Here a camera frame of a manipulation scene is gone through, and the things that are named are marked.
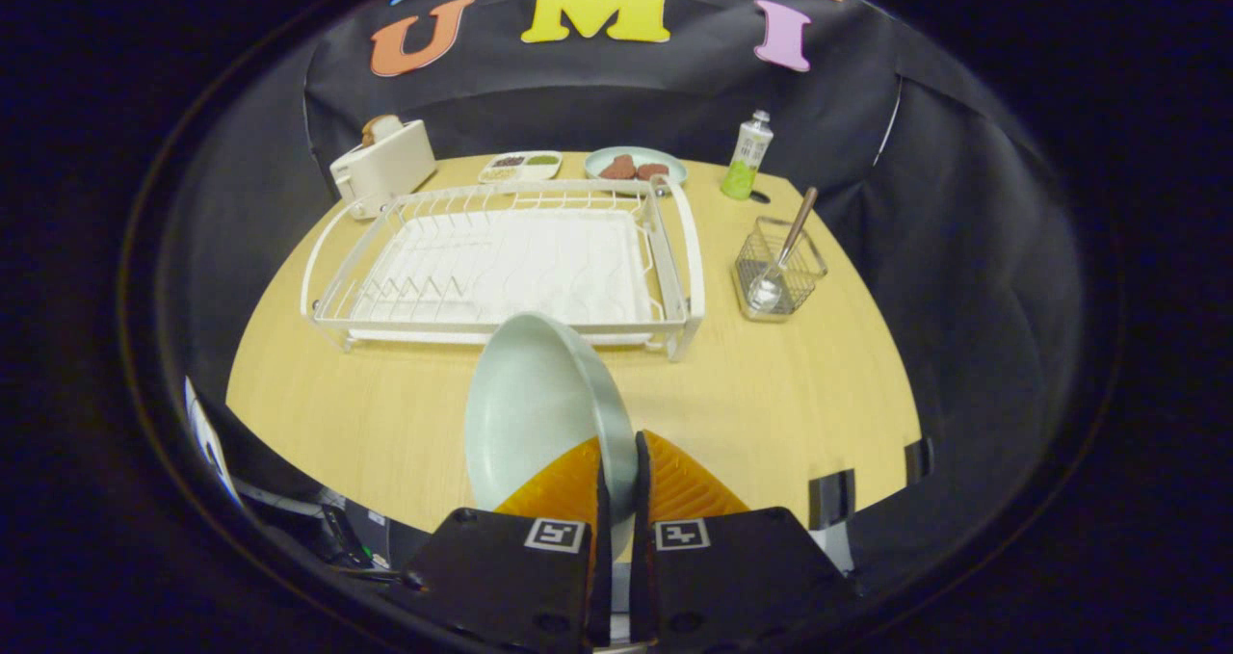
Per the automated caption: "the black electronic device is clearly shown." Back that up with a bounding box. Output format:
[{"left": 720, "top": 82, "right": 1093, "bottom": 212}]
[{"left": 318, "top": 505, "right": 377, "bottom": 568}]

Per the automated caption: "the white drip tray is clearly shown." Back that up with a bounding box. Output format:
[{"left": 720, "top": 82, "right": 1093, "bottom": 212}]
[{"left": 347, "top": 213, "right": 656, "bottom": 347}]

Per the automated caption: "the metal wire basket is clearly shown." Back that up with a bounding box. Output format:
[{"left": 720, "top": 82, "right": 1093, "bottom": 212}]
[{"left": 734, "top": 216, "right": 828, "bottom": 323}]

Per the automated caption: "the white wire dish rack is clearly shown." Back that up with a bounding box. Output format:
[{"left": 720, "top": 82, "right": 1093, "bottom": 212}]
[{"left": 301, "top": 178, "right": 706, "bottom": 363}]

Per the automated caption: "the green and white bottle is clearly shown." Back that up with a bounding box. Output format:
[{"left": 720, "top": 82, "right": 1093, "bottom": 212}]
[{"left": 721, "top": 110, "right": 774, "bottom": 201}]

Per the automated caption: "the pale blue food plate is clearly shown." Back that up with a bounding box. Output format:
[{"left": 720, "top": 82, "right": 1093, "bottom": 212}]
[{"left": 585, "top": 146, "right": 689, "bottom": 196}]

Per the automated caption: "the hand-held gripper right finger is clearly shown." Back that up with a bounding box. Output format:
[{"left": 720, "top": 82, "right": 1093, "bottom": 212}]
[{"left": 630, "top": 430, "right": 860, "bottom": 649}]

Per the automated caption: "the light green plate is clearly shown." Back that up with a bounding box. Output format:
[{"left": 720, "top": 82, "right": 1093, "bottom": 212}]
[{"left": 464, "top": 311, "right": 640, "bottom": 563}]

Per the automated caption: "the black backdrop cloth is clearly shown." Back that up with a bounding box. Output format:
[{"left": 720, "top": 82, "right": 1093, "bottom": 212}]
[{"left": 154, "top": 0, "right": 1089, "bottom": 597}]

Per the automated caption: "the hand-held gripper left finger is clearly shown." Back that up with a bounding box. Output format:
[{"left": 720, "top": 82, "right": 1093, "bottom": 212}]
[{"left": 403, "top": 435, "right": 614, "bottom": 651}]

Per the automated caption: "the white toaster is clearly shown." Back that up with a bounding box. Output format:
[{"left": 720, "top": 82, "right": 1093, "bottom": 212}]
[{"left": 329, "top": 119, "right": 437, "bottom": 220}]

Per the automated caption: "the metal spoon with brown handle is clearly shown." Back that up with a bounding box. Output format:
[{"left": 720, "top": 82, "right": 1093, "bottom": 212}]
[{"left": 749, "top": 187, "right": 819, "bottom": 310}]

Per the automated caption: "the small divided condiment tray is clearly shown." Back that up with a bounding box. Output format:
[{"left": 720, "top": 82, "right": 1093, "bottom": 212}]
[{"left": 479, "top": 150, "right": 564, "bottom": 184}]

